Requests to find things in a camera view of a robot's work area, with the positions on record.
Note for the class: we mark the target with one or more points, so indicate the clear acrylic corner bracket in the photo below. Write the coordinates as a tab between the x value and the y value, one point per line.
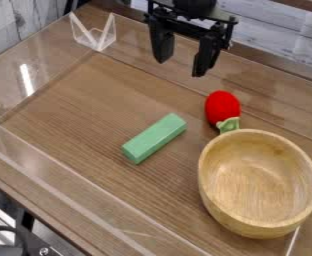
94	38

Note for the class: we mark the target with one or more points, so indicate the clear acrylic tray wall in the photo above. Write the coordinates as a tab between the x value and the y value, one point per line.
118	209

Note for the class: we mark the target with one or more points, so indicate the red knitted strawberry toy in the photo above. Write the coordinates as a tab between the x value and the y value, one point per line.
223	111

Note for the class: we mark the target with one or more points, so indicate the green rectangular block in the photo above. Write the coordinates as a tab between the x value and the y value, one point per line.
154	138

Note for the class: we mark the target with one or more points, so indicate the light wooden bowl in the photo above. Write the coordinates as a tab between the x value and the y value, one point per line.
255	183

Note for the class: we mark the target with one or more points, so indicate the black table frame leg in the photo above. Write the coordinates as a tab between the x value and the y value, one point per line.
38	246

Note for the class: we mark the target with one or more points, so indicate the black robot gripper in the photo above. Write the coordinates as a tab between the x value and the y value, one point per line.
191	18

